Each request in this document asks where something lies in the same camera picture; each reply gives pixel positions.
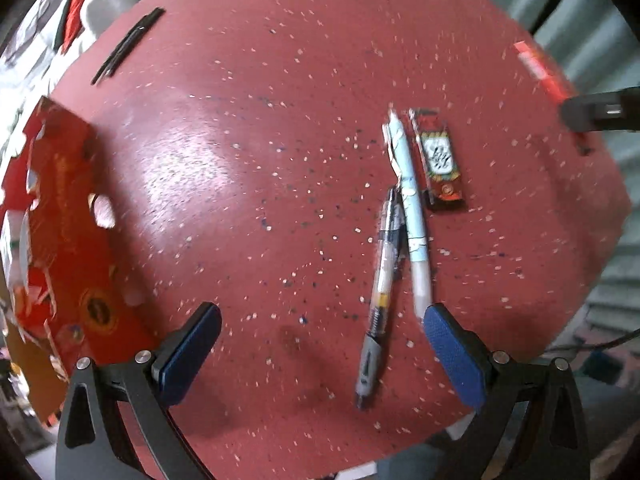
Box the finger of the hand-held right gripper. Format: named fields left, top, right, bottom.
left=559, top=86, right=640, bottom=134

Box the red cloth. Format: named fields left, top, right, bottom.
left=60, top=0, right=98, bottom=53

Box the red clear pen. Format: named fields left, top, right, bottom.
left=514, top=41, right=593, bottom=157

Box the white bedding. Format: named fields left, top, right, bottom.
left=0, top=0, right=146, bottom=171

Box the large red cardboard box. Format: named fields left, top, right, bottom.
left=0, top=96, right=157, bottom=427

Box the black cable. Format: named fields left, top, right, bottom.
left=547, top=327, right=640, bottom=355

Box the light blue pen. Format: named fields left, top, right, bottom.
left=381, top=106, right=434, bottom=320

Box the small red snack packet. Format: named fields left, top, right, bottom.
left=406, top=106, right=469, bottom=214

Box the grey grip gel pen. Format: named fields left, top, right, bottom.
left=354, top=187, right=407, bottom=411

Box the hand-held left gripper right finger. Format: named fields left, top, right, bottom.
left=422, top=304, right=592, bottom=480

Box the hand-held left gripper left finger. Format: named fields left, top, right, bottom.
left=55, top=302, right=223, bottom=480

